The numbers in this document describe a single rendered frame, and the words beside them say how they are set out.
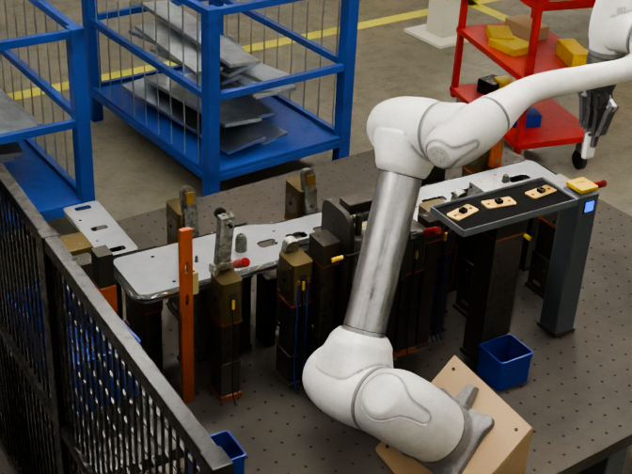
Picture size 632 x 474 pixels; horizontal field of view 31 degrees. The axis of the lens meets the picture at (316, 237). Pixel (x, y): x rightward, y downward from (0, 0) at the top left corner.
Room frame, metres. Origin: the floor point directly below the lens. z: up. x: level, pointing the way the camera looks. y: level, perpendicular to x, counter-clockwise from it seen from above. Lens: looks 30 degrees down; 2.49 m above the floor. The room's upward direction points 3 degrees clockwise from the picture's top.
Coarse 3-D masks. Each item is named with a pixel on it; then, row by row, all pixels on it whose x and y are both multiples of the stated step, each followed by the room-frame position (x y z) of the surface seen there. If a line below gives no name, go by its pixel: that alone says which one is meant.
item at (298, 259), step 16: (288, 256) 2.34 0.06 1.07; (304, 256) 2.34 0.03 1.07; (288, 272) 2.31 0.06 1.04; (304, 272) 2.30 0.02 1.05; (288, 288) 2.30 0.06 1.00; (304, 288) 2.29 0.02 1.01; (288, 304) 2.30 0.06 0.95; (304, 304) 2.31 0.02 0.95; (288, 320) 2.31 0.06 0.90; (304, 320) 2.32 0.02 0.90; (288, 336) 2.31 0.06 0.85; (304, 336) 2.32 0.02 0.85; (288, 352) 2.31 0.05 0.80; (304, 352) 2.30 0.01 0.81; (288, 368) 2.30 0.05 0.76; (288, 384) 2.29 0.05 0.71
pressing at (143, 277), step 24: (504, 168) 3.02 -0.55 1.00; (528, 168) 3.03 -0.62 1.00; (432, 192) 2.84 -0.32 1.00; (312, 216) 2.66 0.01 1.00; (264, 240) 2.53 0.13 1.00; (120, 264) 2.37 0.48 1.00; (144, 264) 2.37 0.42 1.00; (168, 264) 2.38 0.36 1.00; (264, 264) 2.40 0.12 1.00; (144, 288) 2.27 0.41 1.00; (168, 288) 2.27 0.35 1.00
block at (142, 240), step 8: (136, 232) 2.56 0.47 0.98; (144, 232) 2.56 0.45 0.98; (136, 240) 2.52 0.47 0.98; (144, 240) 2.53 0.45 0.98; (152, 240) 2.53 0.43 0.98; (144, 248) 2.48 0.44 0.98; (152, 256) 2.49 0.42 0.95; (128, 304) 2.52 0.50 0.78; (128, 312) 2.52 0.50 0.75; (128, 320) 2.53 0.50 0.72
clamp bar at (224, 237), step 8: (216, 216) 2.29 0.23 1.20; (224, 216) 2.26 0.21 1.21; (232, 216) 2.26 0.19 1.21; (216, 224) 2.27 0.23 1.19; (224, 224) 2.25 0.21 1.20; (232, 224) 2.26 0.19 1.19; (216, 232) 2.27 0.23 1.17; (224, 232) 2.26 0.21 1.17; (232, 232) 2.27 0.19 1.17; (216, 240) 2.27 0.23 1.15; (224, 240) 2.26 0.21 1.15; (232, 240) 2.27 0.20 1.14; (216, 248) 2.27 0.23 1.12; (224, 248) 2.26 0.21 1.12; (216, 256) 2.27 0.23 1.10; (224, 256) 2.27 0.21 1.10; (216, 264) 2.27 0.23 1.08
